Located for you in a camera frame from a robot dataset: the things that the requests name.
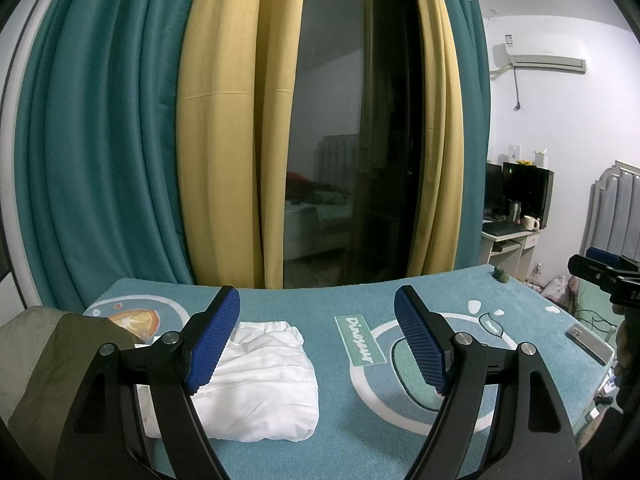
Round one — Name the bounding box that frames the air conditioner power cable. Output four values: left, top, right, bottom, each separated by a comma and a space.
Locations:
509, 64, 524, 111

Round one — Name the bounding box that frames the grey-green pillow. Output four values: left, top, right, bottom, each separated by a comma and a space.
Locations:
0, 304, 67, 413

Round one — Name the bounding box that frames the pale crumpled bag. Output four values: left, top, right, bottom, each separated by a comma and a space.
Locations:
542, 274, 571, 311

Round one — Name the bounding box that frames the beige computer desk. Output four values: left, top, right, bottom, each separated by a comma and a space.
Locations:
481, 220, 545, 281

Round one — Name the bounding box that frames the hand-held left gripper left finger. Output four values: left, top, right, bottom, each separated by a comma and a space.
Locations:
52, 285, 242, 480

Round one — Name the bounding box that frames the teal curtain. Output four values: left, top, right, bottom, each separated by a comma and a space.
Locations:
14, 0, 202, 312
434, 0, 494, 269

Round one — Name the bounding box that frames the person's right forearm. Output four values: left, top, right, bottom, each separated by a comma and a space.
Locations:
614, 332, 640, 408

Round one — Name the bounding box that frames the white wall air conditioner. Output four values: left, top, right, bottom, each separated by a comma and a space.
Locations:
491, 39, 587, 81

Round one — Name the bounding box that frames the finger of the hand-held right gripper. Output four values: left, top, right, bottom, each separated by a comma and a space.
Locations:
568, 253, 622, 294
587, 247, 640, 271

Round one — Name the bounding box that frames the black computer monitor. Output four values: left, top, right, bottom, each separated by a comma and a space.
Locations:
502, 162, 555, 231

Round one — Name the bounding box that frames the olive green cloth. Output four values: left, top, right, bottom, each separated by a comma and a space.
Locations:
9, 311, 147, 463

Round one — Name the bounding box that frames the grey padded headboard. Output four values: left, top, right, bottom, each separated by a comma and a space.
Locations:
581, 159, 640, 281

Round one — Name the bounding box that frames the smartphone in clear case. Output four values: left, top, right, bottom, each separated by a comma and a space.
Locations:
565, 324, 614, 366

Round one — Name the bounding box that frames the white hooded zip jacket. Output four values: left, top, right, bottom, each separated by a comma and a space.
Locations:
132, 318, 321, 444

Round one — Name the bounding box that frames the yellow curtain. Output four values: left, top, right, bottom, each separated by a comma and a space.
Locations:
174, 0, 309, 292
404, 0, 464, 279

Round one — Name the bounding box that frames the dark glass sliding door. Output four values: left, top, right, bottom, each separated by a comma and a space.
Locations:
281, 0, 427, 289

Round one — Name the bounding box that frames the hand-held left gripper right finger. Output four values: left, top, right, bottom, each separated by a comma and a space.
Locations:
393, 285, 584, 480

